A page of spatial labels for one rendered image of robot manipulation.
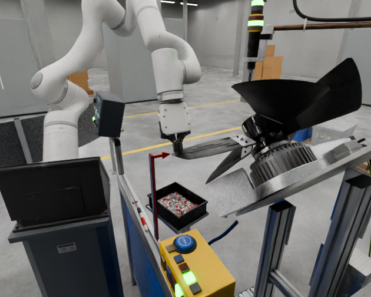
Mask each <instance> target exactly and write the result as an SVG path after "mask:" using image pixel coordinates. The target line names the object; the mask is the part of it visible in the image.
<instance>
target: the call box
mask: <svg viewBox="0 0 371 297"><path fill-rule="evenodd" d="M187 234H188V235H189V236H191V237H192V238H193V241H194V246H193V248H192V249H191V250H188V251H181V250H179V249H178V248H177V247H176V238H178V237H179V236H182V235H187ZM171 244H173V245H174V246H175V248H176V251H175V252H172V253H168V251H167V249H166V246H168V245H171ZM161 254H163V255H164V257H165V259H166V266H169V268H170V270H171V272H172V275H173V276H174V278H175V280H176V282H177V284H178V286H179V288H180V290H181V292H182V294H183V296H184V297H234V291H235V285H236V281H235V279H234V278H233V276H232V275H231V273H230V272H229V271H228V270H227V268H226V267H225V266H224V265H223V263H222V262H221V260H220V259H219V258H218V256H217V255H216V254H215V253H214V251H213V250H212V248H211V247H210V246H209V245H208V243H207V242H206V241H205V239H204V238H203V237H202V235H201V234H200V232H199V231H198V230H197V229H193V230H191V231H188V232H185V233H182V234H180V235H177V236H174V237H171V238H169V239H166V240H163V241H161V242H160V255H161ZM179 254H181V255H182V257H183V258H184V262H182V263H179V264H176V262H175V260H174V256H177V255H179ZM185 262H186V263H187V265H188V267H189V268H190V270H189V271H188V272H185V273H183V274H182V273H181V271H180V270H179V268H178V266H179V265H180V264H183V263H185ZM161 270H162V272H163V275H164V277H165V279H166V281H167V283H168V286H169V288H170V290H171V293H172V294H173V297H176V295H175V293H174V291H173V289H172V287H171V284H170V283H169V281H168V278H167V275H166V271H164V269H163V267H162V266H161ZM189 272H192V273H193V275H194V277H195V279H196V280H195V281H194V282H191V283H189V284H187V282H186V280H185V279H184V275H185V274H186V273H189ZM195 282H198V284H199V285H200V287H201V289H202V291H201V292H199V293H197V294H195V295H193V293H192V292H191V290H190V288H189V285H191V284H193V283H195Z"/></svg>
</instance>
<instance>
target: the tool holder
mask: <svg viewBox="0 0 371 297"><path fill-rule="evenodd" d="M274 32H275V31H274V25H263V32H262V34H260V39H259V40H260V42H259V52H258V57H241V60H240V61H244V62H262V61H263V60H264V57H266V49H267V40H272V37H273V34H274Z"/></svg>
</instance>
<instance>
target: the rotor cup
mask: <svg viewBox="0 0 371 297"><path fill-rule="evenodd" d="M256 116H257V114H254V115H252V116H250V117H249V118H248V119H246V120H245V121H244V122H243V124H242V125H241V129H242V130H243V132H244V134H245V136H247V137H248V138H250V139H252V140H254V141H255V142H256V143H257V144H255V147H254V148H253V149H252V150H251V152H250V153H251V155H252V157H254V156H255V155H256V154H257V153H258V152H260V151H261V150H262V149H264V148H266V147H268V146H270V145H272V144H274V143H277V142H280V141H284V140H290V138H289V137H288V135H287V134H279V135H278V134H277V133H275V132H273V131H270V130H268V129H266V128H263V127H261V126H258V125H256V124H255V123H254V122H255V119H256ZM243 125H244V127H245V129H246V131H247V132H245V130H244V128H243Z"/></svg>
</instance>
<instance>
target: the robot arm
mask: <svg viewBox="0 0 371 297"><path fill-rule="evenodd" d="M82 17H83V26H82V31H81V33H80V35H79V37H78V39H77V40H76V42H75V44H74V45H73V47H72V48H71V50H70V51H69V53H68V54H67V55H66V56H64V57H63V58H61V59H60V60H58V61H57V62H55V63H53V64H51V65H49V66H47V67H45V68H43V69H41V70H40V71H38V72H37V73H36V74H35V75H34V76H33V78H32V80H31V83H30V84H31V85H30V87H31V91H32V92H33V94H34V95H35V96H36V97H38V98H39V99H41V100H43V101H45V102H48V103H50V104H53V105H55V106H57V107H59V108H61V109H62V110H57V111H51V112H49V113H48V114H47V115H46V116H45V118H44V138H43V162H48V161H58V160H69V159H78V158H79V151H78V119H79V117H80V115H81V114H82V113H83V112H84V111H85V110H86V109H87V108H88V106H89V104H90V99H89V96H88V94H87V93H86V91H85V90H83V89H82V88H81V87H79V86H77V85H76V84H74V83H72V82H70V81H68V80H67V79H66V78H67V77H68V76H70V75H71V74H75V73H79V72H85V71H87V70H89V69H90V68H91V67H92V66H93V65H94V64H95V62H96V61H97V59H98V58H99V56H100V55H101V53H102V51H103V49H104V40H103V37H102V30H101V26H102V23H104V24H105V25H106V26H107V27H108V28H109V29H110V30H111V31H113V32H114V33H115V34H117V35H119V36H121V37H128V36H130V35H131V34H132V33H133V32H134V30H135V26H136V24H137V23H138V26H139V29H140V32H141V36H142V38H143V42H144V45H145V46H146V48H147V49H148V50H150V51H151V52H152V53H151V58H152V63H153V70H154V78H155V85H156V89H157V95H158V96H157V98H158V102H162V103H160V105H158V123H159V129H160V133H161V138H163V139H168V140H169V141H171V142H172V143H173V151H174V152H175V154H182V153H183V144H182V141H183V139H184V138H185V136H187V135H189V134H191V131H190V130H191V121H190V116H189V113H188V108H187V105H186V102H183V101H182V100H181V99H183V98H184V97H183V89H182V85H184V84H194V83H197V82H198V81H199V80H200V78H201V67H200V64H199V61H198V59H197V57H196V55H195V53H194V51H193V49H192V48H191V47H190V45H189V44H188V43H187V42H185V41H184V40H183V39H181V38H180V37H178V36H176V35H174V34H171V33H169V32H167V31H166V29H165V26H164V23H163V19H162V17H161V14H160V11H159V8H158V5H157V3H156V0H126V10H125V9H124V8H123V7H122V6H121V5H120V4H119V3H118V2H117V0H82ZM166 134H168V135H169V136H167V135H166ZM175 134H177V139H176V137H175Z"/></svg>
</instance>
